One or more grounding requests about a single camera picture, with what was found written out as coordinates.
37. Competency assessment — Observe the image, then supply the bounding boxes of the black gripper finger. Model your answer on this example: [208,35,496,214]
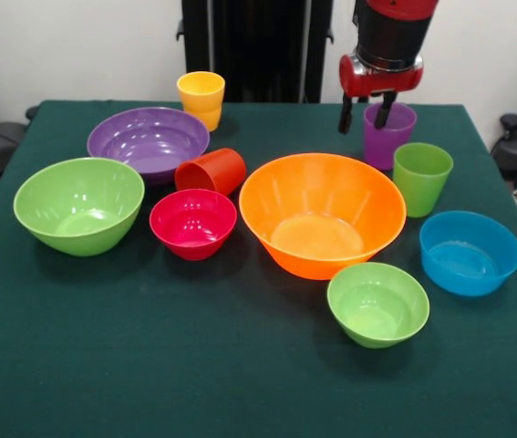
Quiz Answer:
[337,93,355,135]
[374,90,396,130]

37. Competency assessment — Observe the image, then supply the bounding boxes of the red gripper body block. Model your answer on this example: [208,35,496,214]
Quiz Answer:
[338,54,425,99]

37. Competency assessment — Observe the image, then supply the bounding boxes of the purple cup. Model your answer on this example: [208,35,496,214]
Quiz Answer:
[362,101,419,172]

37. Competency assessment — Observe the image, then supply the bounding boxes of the yellow cup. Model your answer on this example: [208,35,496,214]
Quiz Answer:
[176,71,226,132]

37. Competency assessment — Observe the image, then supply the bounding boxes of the green cup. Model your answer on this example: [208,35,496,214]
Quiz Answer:
[392,141,455,219]

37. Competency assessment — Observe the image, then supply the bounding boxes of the large orange bowl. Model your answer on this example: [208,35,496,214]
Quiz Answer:
[238,152,408,281]

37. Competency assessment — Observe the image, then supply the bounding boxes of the red-orange cup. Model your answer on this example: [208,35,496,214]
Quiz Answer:
[174,147,247,197]

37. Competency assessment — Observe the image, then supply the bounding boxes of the blue bowl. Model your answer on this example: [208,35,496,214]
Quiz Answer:
[419,210,517,298]

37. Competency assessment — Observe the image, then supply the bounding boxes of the pink bowl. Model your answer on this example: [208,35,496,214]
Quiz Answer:
[149,188,239,262]

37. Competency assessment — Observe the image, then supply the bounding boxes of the small green bowl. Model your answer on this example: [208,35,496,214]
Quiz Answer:
[326,261,431,349]

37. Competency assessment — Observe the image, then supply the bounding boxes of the purple bowl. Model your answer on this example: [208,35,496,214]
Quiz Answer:
[86,106,212,186]

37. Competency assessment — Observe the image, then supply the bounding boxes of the large green bowl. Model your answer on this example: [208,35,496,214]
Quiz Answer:
[13,157,146,257]

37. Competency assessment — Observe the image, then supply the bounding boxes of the dark green table cloth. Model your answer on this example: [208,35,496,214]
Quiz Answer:
[0,99,517,438]

